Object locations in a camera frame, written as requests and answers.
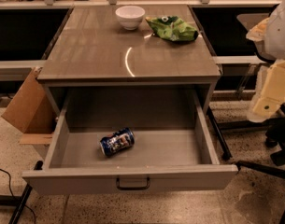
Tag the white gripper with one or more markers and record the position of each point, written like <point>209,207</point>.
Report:
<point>279,32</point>

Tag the grey open drawer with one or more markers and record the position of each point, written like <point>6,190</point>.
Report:
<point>173,147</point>

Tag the white ceramic bowl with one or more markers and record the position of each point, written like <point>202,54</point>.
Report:
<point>130,17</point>

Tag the black office chair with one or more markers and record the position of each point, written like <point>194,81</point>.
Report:
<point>276,132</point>

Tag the black drawer handle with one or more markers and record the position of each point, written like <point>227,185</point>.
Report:
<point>132,184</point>

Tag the black table leg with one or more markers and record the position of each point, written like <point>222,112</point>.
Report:
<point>18,202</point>
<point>226,151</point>

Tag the brown cardboard piece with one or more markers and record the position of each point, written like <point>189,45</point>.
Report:
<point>31,113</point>

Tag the grey cabinet counter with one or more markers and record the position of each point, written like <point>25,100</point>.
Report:
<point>94,50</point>

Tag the green chip bag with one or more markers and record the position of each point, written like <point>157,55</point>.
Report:
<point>172,28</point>

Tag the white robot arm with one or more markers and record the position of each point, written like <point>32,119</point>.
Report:
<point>272,32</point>

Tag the black table leg right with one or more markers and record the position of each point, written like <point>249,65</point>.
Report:
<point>226,151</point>

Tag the blue pepsi can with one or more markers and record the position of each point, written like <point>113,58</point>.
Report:
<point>120,140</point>

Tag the black table leg left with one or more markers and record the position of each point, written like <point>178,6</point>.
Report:
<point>18,202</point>

